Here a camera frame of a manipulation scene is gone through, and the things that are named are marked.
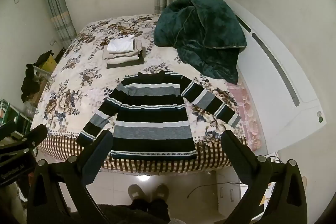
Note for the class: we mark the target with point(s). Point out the floral bed blanket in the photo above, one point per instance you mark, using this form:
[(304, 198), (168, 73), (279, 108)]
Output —
[(78, 77)]

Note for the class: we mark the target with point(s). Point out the beige folded garment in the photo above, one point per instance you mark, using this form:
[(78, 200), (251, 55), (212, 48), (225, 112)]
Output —
[(135, 49)]

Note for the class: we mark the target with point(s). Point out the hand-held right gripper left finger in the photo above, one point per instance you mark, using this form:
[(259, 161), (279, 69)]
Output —
[(103, 144)]

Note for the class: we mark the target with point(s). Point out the white bed headboard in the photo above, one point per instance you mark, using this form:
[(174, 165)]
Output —
[(278, 82)]

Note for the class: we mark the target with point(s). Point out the person's dark pants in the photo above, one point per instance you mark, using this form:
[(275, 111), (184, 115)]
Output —
[(136, 213)]

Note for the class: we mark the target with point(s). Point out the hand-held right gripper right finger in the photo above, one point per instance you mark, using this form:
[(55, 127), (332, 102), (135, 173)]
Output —
[(231, 144)]

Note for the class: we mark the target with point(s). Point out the green plastic crate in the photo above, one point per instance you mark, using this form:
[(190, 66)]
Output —
[(14, 113)]

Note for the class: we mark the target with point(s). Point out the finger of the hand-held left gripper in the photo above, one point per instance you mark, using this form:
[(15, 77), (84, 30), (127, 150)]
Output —
[(31, 136)]

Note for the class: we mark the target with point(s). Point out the cream folded garment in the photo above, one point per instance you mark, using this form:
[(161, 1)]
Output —
[(123, 60)]

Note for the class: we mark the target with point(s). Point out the white folded garment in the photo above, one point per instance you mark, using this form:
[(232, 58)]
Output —
[(119, 45)]

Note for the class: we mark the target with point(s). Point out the black clothes pile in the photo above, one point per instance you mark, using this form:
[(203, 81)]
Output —
[(30, 79)]

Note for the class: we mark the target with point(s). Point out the striped knit sweater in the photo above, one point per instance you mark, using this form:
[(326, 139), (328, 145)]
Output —
[(152, 121)]

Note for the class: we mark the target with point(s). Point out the pink patterned pillow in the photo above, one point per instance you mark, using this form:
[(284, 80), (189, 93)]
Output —
[(246, 111)]

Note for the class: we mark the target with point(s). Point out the white wall socket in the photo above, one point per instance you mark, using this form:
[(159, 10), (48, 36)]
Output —
[(53, 42)]

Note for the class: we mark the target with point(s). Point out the grey slipper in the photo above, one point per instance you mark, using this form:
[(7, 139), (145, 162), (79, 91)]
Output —
[(137, 193), (160, 192)]

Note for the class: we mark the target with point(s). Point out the dark green plush blanket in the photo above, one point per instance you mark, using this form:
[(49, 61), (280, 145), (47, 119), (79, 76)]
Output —
[(199, 29)]

